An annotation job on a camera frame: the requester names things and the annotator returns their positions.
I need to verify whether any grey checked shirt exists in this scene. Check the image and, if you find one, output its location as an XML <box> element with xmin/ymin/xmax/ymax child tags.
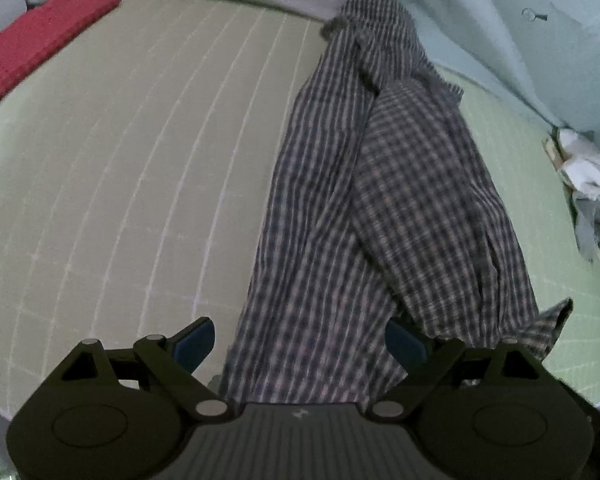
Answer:
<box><xmin>217</xmin><ymin>0</ymin><xmax>574</xmax><ymax>406</ymax></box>

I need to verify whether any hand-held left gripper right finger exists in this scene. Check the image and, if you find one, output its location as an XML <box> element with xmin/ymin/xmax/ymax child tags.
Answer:
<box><xmin>367</xmin><ymin>320</ymin><xmax>557</xmax><ymax>419</ymax></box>

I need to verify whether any light blue carrot print blanket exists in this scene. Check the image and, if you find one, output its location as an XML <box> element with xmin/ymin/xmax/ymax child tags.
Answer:
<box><xmin>330</xmin><ymin>0</ymin><xmax>600</xmax><ymax>141</ymax></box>

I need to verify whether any crumpled white cloth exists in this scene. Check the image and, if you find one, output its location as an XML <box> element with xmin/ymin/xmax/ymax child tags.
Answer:
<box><xmin>542</xmin><ymin>127</ymin><xmax>600</xmax><ymax>286</ymax></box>

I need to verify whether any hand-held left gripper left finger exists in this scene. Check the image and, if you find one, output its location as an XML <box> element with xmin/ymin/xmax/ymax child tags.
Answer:
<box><xmin>54</xmin><ymin>316</ymin><xmax>235</xmax><ymax>421</ymax></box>

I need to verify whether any pale green grid mat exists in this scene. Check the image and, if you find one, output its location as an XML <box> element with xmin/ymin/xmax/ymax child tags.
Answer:
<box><xmin>0</xmin><ymin>0</ymin><xmax>600</xmax><ymax>411</ymax></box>

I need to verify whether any red knitted cloth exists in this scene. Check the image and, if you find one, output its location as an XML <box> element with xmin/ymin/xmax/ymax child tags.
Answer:
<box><xmin>0</xmin><ymin>0</ymin><xmax>123</xmax><ymax>103</ymax></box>

